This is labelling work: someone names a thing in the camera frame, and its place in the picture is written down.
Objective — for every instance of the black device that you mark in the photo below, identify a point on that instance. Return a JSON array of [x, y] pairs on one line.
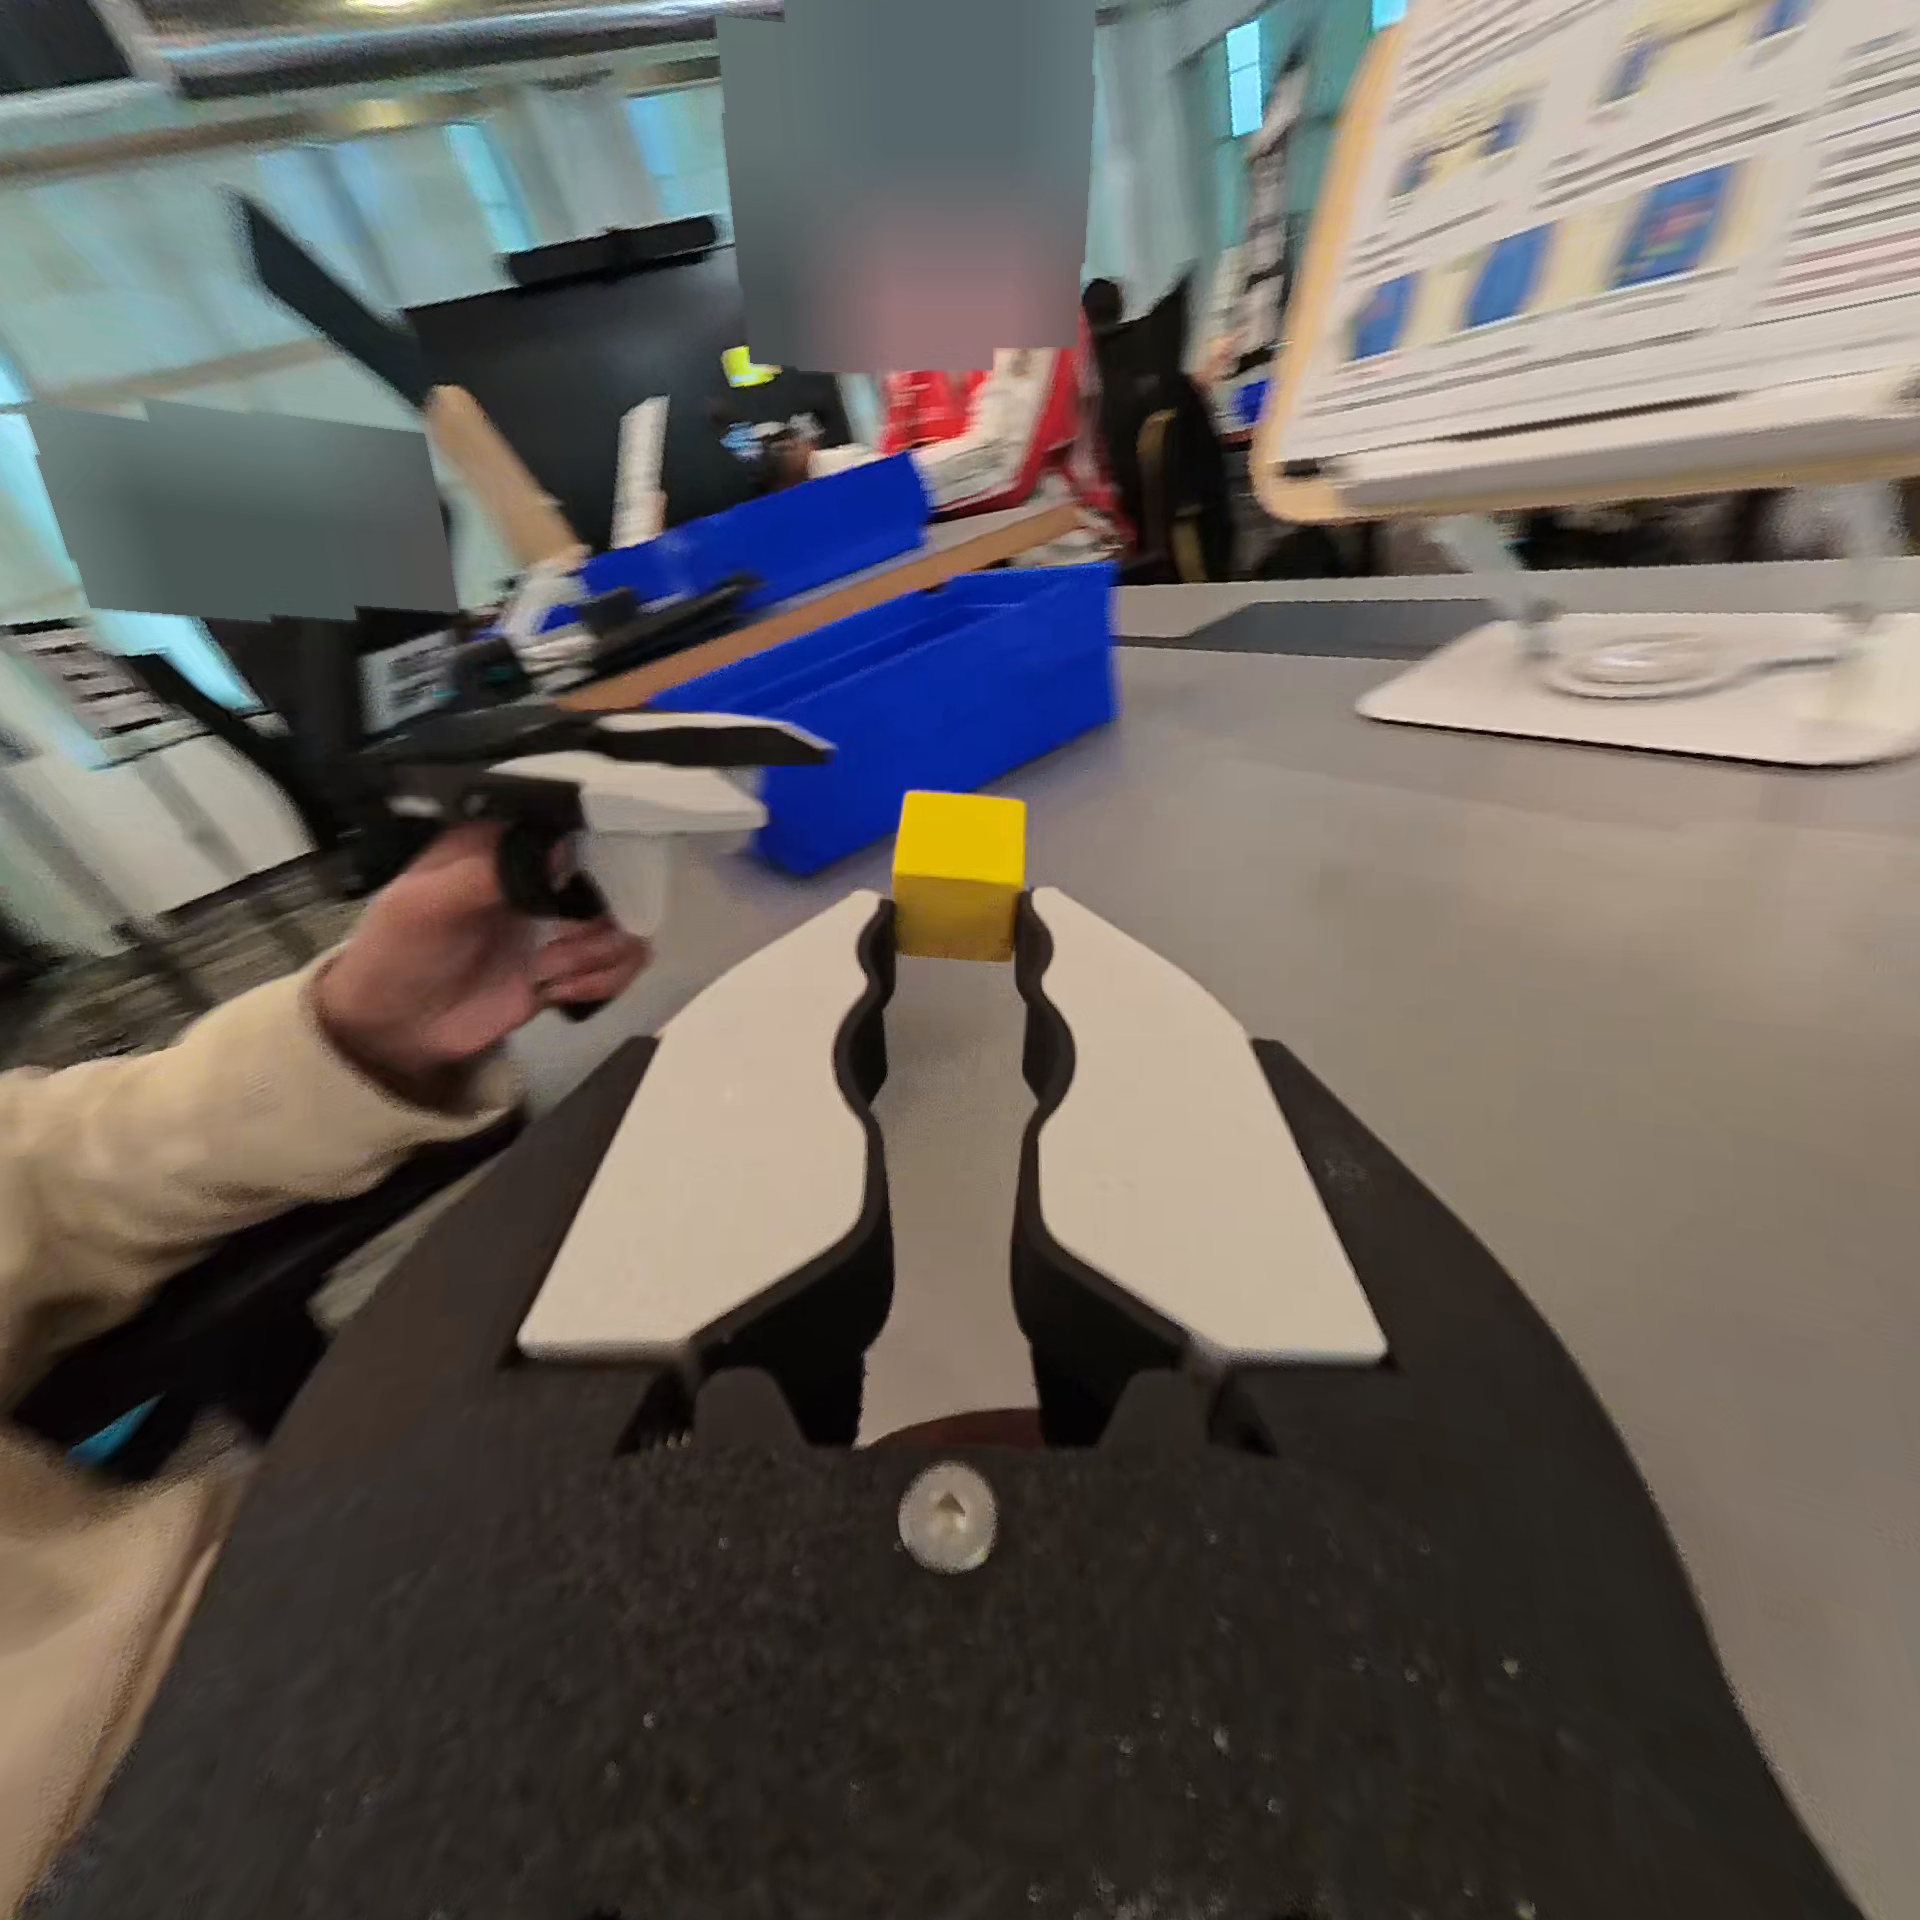
[[662, 622]]

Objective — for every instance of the person's left forearm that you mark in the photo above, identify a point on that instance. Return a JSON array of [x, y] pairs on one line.
[[150, 1170]]

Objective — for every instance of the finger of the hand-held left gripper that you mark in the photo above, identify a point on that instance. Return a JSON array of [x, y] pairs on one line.
[[690, 730], [662, 809]]

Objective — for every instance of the silver ceiling duct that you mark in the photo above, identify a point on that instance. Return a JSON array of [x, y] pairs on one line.
[[451, 53]]

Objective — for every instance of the yellow wooden cube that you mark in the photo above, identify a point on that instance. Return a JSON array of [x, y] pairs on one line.
[[960, 869]]

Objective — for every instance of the printed instruction sheet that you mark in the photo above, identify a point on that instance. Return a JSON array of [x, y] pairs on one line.
[[1650, 225]]

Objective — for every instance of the black jacket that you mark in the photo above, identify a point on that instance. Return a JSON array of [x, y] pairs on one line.
[[1155, 451]]

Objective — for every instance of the blue plastic bin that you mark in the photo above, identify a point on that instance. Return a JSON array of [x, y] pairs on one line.
[[779, 532], [931, 704]]

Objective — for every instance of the person's left hand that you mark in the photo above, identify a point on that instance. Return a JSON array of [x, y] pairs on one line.
[[422, 973]]

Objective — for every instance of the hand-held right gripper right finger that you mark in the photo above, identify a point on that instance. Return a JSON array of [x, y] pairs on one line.
[[1185, 1184]]

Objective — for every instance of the black wall screen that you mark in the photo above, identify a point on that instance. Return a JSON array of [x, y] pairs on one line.
[[599, 374]]

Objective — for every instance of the black video bar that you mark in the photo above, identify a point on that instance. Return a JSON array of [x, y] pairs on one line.
[[616, 250]]

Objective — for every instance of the light wooden board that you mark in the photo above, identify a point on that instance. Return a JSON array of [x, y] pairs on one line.
[[1290, 451]]

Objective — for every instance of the white folding stand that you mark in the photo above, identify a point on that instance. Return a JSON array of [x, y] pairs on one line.
[[1471, 704]]

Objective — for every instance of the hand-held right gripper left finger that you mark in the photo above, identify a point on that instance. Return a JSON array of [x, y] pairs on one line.
[[705, 1184]]

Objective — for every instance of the white standing card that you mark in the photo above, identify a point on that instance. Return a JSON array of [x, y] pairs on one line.
[[639, 474]]

